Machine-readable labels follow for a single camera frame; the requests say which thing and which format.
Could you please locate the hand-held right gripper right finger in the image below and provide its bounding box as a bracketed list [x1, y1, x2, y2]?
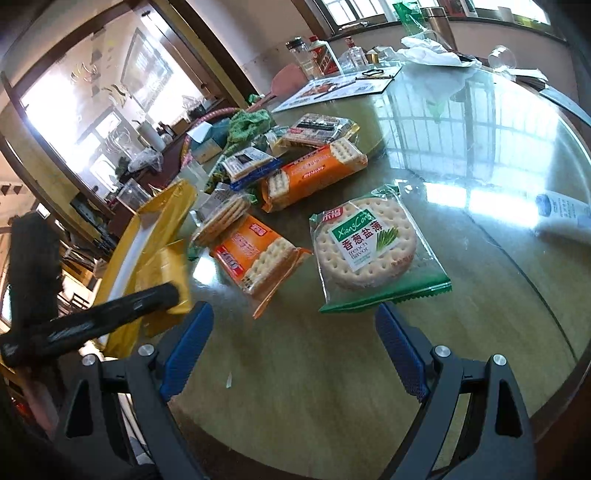
[374, 302, 539, 480]

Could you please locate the silver round cracker packet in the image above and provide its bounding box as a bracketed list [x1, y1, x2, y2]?
[189, 182, 257, 247]

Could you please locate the pink chair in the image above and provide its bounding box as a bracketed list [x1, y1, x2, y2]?
[270, 64, 303, 100]

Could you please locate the green plastic bag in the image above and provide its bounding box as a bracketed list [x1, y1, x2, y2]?
[392, 2, 432, 35]

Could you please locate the short orange cracker packet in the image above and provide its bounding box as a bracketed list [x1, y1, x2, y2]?
[210, 215, 314, 319]

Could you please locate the clear dark snack tray packet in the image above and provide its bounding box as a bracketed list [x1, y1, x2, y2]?
[279, 113, 360, 148]

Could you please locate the framed wall picture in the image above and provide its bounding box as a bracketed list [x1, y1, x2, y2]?
[121, 28, 174, 112]

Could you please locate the green round cracker packet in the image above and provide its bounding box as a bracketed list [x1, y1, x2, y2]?
[308, 184, 453, 315]

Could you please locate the white biscuit packet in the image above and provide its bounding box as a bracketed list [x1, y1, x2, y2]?
[217, 147, 284, 190]

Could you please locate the crumpled clear plastic bag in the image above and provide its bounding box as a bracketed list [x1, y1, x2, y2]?
[127, 148, 162, 171]

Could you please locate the steel thermos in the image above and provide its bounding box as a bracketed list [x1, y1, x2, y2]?
[422, 7, 458, 51]

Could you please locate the yellow tray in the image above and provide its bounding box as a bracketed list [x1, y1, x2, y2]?
[90, 180, 199, 361]

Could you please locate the wine glass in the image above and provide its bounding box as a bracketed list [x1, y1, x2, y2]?
[487, 45, 520, 73]

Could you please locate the printed menu sheet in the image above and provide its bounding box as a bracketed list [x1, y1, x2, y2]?
[271, 65, 403, 114]

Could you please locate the white liquor bottle red label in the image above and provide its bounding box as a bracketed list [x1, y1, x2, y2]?
[308, 41, 342, 77]

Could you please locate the long orange cracker packet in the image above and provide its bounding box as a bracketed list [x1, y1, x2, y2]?
[259, 138, 370, 214]

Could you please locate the glass jar black lid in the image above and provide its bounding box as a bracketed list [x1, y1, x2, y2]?
[286, 38, 319, 81]

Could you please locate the clear glass bottle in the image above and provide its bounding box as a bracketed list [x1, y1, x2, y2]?
[339, 38, 370, 75]

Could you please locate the white tube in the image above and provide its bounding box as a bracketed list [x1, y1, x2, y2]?
[536, 191, 591, 238]

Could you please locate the green knitted cloth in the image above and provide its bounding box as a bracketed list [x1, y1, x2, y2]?
[224, 108, 273, 155]

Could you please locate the teal tissue box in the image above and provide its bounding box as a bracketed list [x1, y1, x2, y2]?
[187, 122, 227, 162]

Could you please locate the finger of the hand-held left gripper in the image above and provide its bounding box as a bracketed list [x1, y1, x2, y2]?
[0, 282, 182, 370]

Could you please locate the clear plastic container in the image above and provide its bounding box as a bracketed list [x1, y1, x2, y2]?
[115, 179, 153, 210]

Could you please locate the white mug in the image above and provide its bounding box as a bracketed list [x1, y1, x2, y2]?
[139, 122, 164, 151]

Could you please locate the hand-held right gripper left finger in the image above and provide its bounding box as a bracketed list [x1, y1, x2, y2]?
[53, 301, 218, 480]

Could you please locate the white plastic bag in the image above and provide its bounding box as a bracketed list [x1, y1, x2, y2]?
[401, 30, 483, 88]

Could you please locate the hula hoop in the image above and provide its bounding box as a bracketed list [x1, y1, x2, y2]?
[178, 108, 241, 171]

